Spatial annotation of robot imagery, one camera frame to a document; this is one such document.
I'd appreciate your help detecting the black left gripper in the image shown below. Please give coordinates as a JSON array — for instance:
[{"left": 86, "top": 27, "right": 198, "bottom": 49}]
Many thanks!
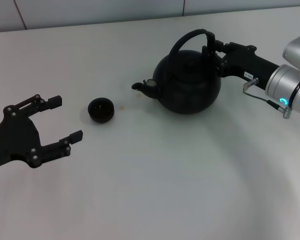
[{"left": 0, "top": 93, "right": 84, "bottom": 171}]

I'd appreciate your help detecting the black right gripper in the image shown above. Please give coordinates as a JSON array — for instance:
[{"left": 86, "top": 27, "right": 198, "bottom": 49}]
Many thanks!
[{"left": 201, "top": 39, "right": 281, "bottom": 90}]

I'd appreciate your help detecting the small dark teacup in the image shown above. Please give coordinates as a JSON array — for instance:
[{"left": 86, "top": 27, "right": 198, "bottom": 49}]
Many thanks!
[{"left": 87, "top": 97, "right": 115, "bottom": 124}]

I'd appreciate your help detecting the black round teapot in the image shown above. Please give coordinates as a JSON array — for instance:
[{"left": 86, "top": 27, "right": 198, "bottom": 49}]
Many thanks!
[{"left": 131, "top": 28, "right": 222, "bottom": 115}]

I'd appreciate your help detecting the silver connector with grey cable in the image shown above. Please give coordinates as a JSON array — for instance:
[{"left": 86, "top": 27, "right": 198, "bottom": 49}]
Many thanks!
[{"left": 241, "top": 77, "right": 292, "bottom": 120}]

